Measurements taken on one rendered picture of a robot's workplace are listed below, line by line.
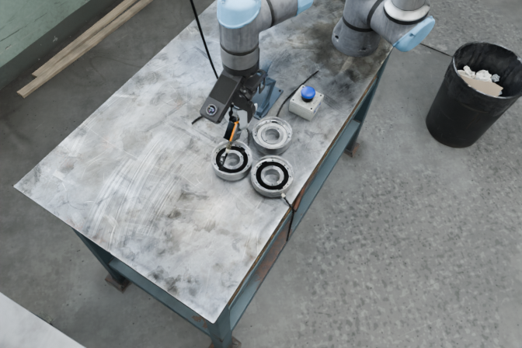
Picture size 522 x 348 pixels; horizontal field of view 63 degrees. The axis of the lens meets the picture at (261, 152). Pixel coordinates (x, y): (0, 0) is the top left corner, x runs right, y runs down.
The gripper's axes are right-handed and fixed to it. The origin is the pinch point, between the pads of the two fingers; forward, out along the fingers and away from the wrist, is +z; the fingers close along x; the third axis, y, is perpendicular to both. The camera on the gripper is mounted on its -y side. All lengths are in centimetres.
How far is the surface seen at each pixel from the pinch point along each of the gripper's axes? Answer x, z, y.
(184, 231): -1.0, 13.1, -24.2
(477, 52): -49, 55, 128
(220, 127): 8.6, 13.2, 5.2
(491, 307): -97, 94, 35
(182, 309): 2, 69, -32
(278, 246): -14, 69, 4
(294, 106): -5.9, 10.2, 20.4
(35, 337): 17, 25, -60
